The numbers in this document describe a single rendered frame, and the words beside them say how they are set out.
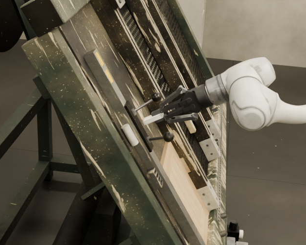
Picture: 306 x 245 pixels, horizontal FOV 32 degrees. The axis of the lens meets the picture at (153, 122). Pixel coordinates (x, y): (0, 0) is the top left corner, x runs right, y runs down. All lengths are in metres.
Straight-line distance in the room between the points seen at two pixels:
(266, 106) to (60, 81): 0.61
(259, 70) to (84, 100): 0.53
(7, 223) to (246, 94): 2.43
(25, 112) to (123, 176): 2.01
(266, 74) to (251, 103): 0.18
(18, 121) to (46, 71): 1.92
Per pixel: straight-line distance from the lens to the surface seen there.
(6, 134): 3.40
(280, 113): 1.58
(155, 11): 2.92
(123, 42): 2.21
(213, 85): 1.68
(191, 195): 2.36
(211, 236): 2.35
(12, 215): 3.73
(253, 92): 1.53
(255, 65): 1.66
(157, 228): 1.83
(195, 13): 5.92
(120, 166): 1.73
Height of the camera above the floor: 2.29
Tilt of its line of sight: 25 degrees down
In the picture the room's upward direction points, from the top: 3 degrees clockwise
